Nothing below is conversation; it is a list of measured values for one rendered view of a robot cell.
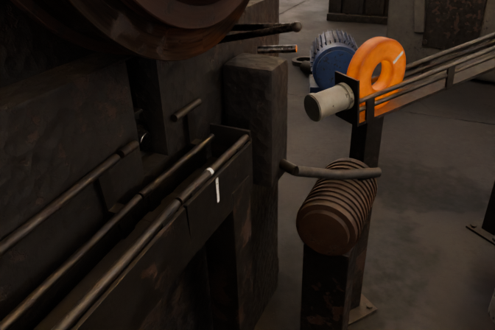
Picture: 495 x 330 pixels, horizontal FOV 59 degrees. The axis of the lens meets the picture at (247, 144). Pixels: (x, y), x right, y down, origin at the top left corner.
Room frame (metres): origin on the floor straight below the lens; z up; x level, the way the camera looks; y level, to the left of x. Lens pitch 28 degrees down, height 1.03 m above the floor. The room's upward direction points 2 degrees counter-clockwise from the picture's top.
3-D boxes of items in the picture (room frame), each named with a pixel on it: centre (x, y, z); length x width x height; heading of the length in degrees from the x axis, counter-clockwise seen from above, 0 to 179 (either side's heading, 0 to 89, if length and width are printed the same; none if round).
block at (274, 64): (0.75, -0.02, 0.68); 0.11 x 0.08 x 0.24; 63
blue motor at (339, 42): (2.73, -0.57, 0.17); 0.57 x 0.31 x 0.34; 173
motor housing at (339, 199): (0.77, -0.19, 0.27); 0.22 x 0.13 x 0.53; 153
